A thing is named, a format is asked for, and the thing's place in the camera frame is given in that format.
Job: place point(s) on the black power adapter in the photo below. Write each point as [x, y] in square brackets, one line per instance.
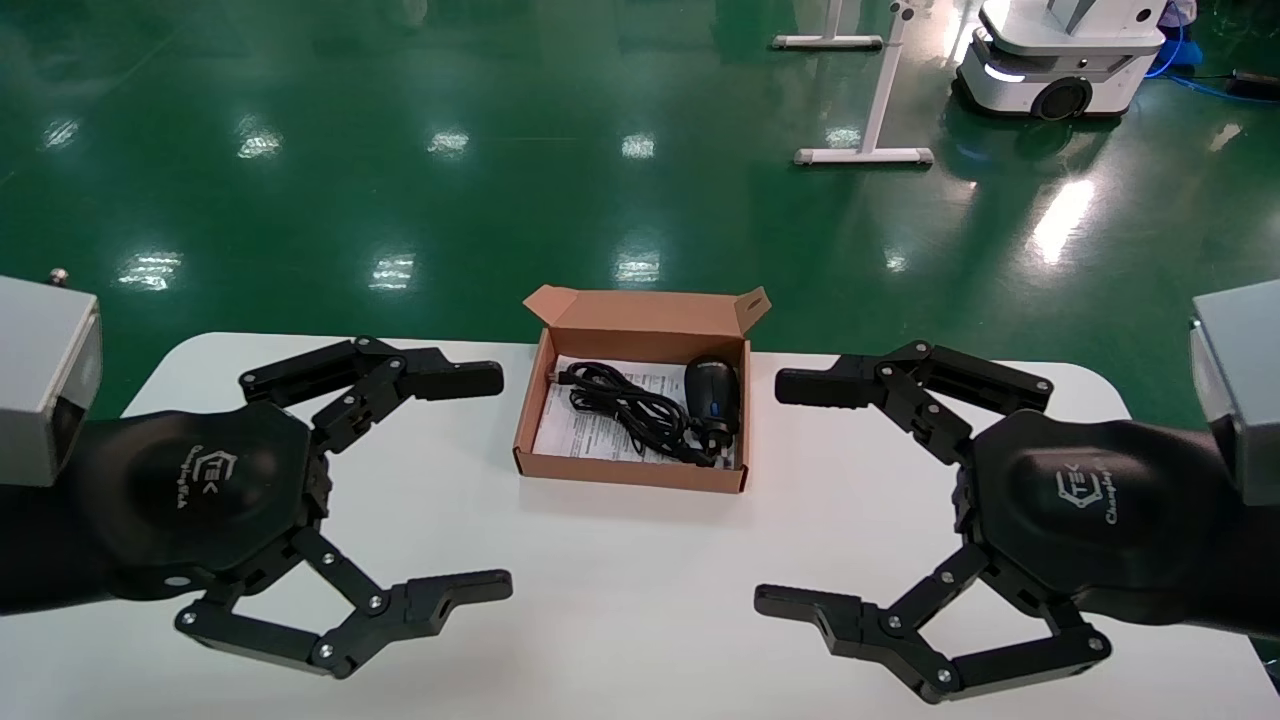
[1256, 84]

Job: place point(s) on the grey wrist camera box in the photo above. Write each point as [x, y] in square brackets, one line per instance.
[35, 370]
[1245, 380]

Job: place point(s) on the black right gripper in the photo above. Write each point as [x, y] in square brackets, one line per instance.
[1090, 510]

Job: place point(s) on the white metal stand leg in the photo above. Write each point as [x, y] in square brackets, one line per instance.
[828, 40]
[880, 100]

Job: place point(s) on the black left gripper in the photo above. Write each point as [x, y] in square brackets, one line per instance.
[190, 490]

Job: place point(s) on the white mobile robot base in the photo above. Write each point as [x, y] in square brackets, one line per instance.
[1060, 60]

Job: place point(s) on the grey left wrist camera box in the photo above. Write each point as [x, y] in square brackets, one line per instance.
[35, 370]

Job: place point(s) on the brown cardboard box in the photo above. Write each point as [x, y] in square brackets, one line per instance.
[640, 325]

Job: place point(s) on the white printed instruction sheet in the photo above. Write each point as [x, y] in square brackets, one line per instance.
[565, 430]

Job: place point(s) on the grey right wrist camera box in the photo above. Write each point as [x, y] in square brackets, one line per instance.
[1245, 380]

